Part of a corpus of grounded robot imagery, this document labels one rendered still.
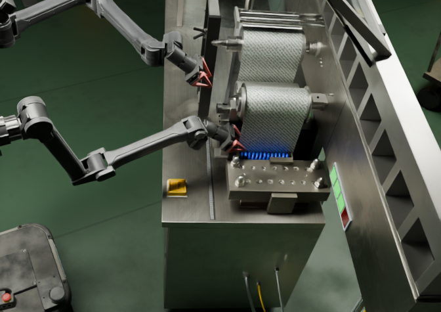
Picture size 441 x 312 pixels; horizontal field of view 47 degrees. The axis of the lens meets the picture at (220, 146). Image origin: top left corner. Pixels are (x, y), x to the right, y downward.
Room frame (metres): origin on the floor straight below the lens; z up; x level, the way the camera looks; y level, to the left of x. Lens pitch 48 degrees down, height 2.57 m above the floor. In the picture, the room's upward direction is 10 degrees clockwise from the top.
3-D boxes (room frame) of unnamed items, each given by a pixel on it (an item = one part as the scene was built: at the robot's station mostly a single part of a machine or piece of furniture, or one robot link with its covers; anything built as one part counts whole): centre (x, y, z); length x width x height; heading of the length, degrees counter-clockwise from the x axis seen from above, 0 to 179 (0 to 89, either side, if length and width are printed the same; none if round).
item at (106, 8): (1.52, 0.42, 1.45); 0.43 x 0.06 x 0.11; 45
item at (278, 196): (1.20, -0.28, 0.97); 0.10 x 0.03 x 0.11; 101
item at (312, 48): (1.74, -0.29, 1.34); 0.07 x 0.07 x 0.07; 11
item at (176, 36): (1.44, 0.25, 1.45); 0.12 x 0.12 x 0.09; 10
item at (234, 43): (1.68, 0.02, 1.34); 0.06 x 0.06 x 0.06; 11
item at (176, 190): (1.24, 0.15, 0.91); 0.07 x 0.07 x 0.02; 11
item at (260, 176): (1.29, -0.25, 1.00); 0.40 x 0.16 x 0.06; 101
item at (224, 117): (1.46, -0.01, 1.05); 0.06 x 0.05 x 0.31; 101
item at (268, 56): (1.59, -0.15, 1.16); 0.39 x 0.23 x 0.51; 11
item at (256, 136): (1.40, -0.19, 1.11); 0.23 x 0.01 x 0.18; 101
